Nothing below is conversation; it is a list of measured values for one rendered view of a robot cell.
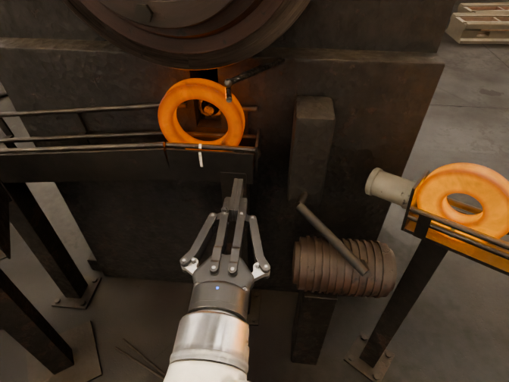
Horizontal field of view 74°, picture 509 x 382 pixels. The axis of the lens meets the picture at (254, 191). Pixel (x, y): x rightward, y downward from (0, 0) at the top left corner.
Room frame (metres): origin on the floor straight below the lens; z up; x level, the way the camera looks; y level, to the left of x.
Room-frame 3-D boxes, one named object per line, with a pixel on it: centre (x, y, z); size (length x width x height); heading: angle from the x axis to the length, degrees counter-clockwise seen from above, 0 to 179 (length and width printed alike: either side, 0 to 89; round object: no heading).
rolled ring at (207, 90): (0.63, 0.11, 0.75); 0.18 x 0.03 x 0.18; 83
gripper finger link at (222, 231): (0.31, 0.05, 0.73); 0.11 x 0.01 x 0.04; 176
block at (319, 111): (0.61, -0.12, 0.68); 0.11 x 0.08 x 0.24; 174
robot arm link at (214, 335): (0.17, 0.05, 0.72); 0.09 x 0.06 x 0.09; 85
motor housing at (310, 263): (0.46, -0.20, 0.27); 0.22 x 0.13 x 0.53; 84
